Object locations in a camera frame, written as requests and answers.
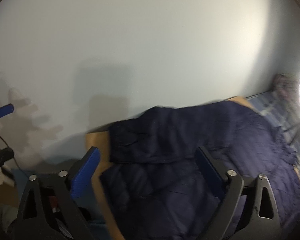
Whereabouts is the navy blue puffer jacket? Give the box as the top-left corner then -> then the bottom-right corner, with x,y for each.
100,101 -> 300,239

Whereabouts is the beige fleece blanket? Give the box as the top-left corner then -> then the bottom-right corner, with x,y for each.
86,96 -> 252,239

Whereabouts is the blue patterned bed sheet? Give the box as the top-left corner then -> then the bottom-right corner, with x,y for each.
247,91 -> 300,178

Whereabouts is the floral folded quilt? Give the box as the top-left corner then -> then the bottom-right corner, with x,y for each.
273,73 -> 299,101

